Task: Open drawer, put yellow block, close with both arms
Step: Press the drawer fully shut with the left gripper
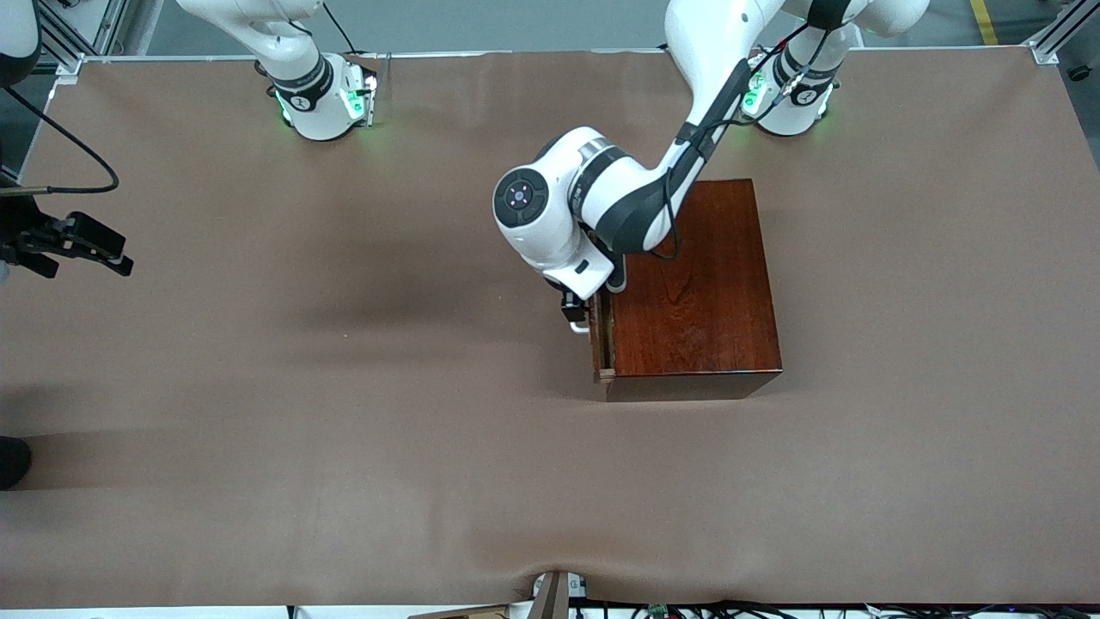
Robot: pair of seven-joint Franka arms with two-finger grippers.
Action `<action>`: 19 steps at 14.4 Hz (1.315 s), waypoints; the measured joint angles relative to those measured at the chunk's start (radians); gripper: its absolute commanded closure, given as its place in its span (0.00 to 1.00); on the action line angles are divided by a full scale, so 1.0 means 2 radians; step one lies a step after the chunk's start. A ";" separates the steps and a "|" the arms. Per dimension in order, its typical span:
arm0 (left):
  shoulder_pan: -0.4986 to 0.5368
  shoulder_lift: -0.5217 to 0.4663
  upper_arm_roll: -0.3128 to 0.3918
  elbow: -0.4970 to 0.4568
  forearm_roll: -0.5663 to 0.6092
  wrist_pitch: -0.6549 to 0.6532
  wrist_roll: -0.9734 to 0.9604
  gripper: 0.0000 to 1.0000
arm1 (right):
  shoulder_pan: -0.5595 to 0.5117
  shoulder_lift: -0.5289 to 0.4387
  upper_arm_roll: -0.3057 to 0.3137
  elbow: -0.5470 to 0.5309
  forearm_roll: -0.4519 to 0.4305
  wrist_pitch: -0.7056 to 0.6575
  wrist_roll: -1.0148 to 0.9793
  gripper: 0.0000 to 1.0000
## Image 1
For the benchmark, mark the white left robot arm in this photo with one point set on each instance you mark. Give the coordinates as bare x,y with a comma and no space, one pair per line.
619,189

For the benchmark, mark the dark wooden drawer cabinet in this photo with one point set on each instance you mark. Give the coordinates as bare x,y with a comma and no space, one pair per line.
696,292

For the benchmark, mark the brown table cloth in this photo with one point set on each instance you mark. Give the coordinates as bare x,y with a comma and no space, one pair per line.
344,430

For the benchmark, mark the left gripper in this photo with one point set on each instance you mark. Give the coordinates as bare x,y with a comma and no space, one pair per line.
571,303

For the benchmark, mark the aluminium frame profile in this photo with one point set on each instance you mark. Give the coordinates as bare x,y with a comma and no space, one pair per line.
77,30
1055,34

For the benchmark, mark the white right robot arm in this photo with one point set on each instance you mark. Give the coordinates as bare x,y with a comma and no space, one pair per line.
309,94

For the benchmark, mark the black rounded object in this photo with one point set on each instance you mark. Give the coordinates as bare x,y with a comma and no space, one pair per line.
13,462

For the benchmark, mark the grey camera stand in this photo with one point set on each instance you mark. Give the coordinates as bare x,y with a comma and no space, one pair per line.
554,595

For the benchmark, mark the black caster wheel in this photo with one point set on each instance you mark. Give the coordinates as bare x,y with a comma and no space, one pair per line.
1079,73

